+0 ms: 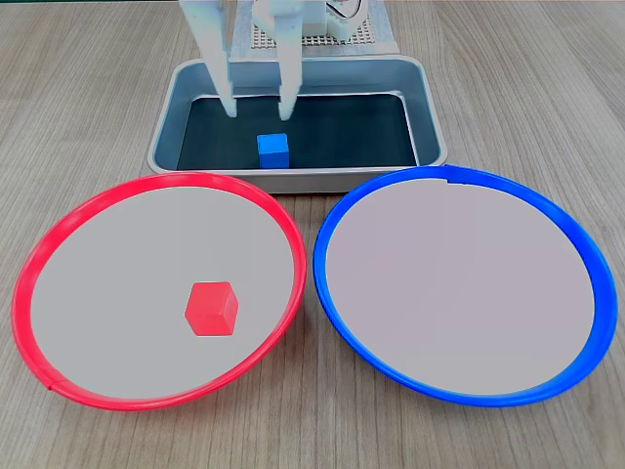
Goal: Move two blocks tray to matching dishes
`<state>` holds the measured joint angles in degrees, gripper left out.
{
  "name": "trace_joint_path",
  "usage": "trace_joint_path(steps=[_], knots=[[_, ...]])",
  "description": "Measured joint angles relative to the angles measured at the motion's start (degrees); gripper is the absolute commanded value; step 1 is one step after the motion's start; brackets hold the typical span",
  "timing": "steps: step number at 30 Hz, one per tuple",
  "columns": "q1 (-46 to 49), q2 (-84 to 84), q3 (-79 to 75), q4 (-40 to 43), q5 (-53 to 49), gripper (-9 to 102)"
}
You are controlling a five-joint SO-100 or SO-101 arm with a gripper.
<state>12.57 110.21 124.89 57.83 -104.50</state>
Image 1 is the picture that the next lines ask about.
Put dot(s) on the red cube block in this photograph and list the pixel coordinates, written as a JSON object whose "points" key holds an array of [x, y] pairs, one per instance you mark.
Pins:
{"points": [[210, 310]]}

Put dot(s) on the silver metal tray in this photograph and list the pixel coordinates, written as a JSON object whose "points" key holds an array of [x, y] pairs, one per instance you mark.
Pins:
{"points": [[298, 182]]}

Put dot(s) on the white mesh pad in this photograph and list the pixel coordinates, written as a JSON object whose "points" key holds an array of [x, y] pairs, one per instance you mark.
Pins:
{"points": [[363, 41]]}

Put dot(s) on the blue cube block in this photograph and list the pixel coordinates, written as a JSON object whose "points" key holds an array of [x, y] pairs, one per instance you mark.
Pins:
{"points": [[273, 151]]}

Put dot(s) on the red rimmed round dish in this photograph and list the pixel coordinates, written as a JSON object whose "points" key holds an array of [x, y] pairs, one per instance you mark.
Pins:
{"points": [[122, 293]]}

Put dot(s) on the blue rimmed round dish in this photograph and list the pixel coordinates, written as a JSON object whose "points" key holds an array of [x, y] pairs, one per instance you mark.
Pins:
{"points": [[459, 293]]}

